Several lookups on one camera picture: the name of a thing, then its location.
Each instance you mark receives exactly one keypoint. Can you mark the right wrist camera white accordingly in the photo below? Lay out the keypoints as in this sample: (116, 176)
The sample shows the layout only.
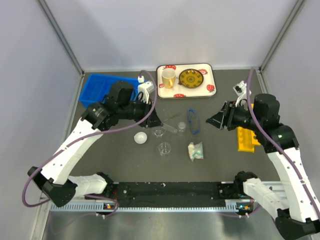
(241, 91)

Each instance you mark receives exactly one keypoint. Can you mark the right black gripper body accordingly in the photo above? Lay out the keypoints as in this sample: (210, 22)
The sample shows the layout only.
(236, 116)

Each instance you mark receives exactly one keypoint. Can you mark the small glass beaker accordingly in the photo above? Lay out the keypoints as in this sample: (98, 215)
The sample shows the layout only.
(181, 128)

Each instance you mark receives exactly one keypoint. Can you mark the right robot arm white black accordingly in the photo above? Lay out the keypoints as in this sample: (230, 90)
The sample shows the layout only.
(299, 215)

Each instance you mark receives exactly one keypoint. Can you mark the yellow test tube rack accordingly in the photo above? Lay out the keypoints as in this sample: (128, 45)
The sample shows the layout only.
(246, 140)

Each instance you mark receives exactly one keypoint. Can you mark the blue plastic compartment bin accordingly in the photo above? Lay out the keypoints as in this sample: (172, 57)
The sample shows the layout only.
(98, 85)

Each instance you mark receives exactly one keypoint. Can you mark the strawberry pattern white tray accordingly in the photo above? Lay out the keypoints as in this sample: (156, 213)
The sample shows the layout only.
(205, 90)

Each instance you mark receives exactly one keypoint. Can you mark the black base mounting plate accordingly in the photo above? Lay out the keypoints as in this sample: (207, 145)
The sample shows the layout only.
(174, 194)

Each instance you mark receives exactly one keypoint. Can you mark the yellow ceramic mug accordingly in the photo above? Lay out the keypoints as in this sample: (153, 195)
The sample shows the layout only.
(168, 77)

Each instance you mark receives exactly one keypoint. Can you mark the round glass flask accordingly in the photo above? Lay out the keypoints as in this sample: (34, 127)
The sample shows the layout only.
(160, 131)

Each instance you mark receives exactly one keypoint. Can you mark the yellow black patterned plate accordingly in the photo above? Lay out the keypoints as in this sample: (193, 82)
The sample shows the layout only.
(190, 78)

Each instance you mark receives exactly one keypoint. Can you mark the plastic bag with gloves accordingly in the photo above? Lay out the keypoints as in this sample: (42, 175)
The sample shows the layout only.
(195, 151)

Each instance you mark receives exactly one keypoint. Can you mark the white round dish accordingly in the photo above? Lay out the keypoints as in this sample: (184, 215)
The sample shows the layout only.
(140, 137)

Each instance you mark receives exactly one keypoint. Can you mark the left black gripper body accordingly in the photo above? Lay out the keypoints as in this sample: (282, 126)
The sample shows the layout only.
(144, 109)

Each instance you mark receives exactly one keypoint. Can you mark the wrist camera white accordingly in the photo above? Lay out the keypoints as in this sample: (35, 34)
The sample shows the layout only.
(145, 88)
(241, 91)

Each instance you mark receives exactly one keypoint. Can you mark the blue frame safety goggles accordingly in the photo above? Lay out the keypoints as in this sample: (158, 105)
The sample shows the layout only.
(194, 121)

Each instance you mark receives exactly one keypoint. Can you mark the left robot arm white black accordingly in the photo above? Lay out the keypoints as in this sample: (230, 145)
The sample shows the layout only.
(54, 179)

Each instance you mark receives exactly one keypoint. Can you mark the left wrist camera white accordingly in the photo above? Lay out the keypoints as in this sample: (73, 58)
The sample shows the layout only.
(145, 88)

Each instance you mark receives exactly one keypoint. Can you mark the clear glass beaker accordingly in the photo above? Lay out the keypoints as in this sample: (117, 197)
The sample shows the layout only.
(164, 149)

